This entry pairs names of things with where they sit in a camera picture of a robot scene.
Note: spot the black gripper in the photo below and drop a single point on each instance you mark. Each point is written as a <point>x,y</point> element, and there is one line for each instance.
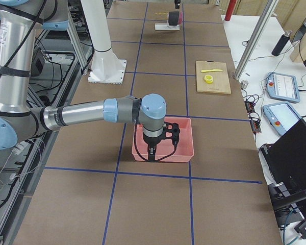
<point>152,141</point>

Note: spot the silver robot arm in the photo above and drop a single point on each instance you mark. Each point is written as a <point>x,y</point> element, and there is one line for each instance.
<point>18,122</point>

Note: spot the pink plastic bin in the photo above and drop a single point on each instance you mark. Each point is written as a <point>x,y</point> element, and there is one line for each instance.
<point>185,148</point>

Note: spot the yellow lemon slice toy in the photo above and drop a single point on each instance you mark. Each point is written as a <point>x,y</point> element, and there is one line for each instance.
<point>208,79</point>

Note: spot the bamboo cutting board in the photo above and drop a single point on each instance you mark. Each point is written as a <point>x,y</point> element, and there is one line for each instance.
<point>221,83</point>

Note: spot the yellow plastic knife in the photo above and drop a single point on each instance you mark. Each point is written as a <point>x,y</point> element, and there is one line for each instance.
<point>211,70</point>

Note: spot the small metal cylinder weight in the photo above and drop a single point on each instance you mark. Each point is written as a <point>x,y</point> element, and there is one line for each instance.
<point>244,84</point>

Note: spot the white rectangular tray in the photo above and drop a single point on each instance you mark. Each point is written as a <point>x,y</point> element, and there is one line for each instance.
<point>166,27</point>

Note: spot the teach pendant near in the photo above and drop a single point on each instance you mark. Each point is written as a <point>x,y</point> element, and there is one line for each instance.
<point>282,116</point>

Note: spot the teach pendant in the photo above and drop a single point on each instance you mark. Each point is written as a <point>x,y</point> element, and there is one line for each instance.
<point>282,116</point>
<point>282,87</point>

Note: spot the black laptop monitor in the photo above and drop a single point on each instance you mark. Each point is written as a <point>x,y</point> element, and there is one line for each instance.
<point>286,158</point>

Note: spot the teach pendant far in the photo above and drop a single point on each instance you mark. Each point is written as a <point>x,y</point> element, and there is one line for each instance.
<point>282,87</point>

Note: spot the black cylinder bottle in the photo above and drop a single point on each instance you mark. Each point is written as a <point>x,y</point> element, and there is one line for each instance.
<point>281,43</point>

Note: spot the red cylinder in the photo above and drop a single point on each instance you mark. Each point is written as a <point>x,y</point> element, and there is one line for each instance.
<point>230,9</point>

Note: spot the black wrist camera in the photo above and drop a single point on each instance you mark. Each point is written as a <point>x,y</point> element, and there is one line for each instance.
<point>171,131</point>

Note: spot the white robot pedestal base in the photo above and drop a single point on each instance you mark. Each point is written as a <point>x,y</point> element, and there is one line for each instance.
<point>105,66</point>

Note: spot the aluminium frame post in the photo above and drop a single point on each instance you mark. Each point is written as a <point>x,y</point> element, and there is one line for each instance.
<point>256,34</point>

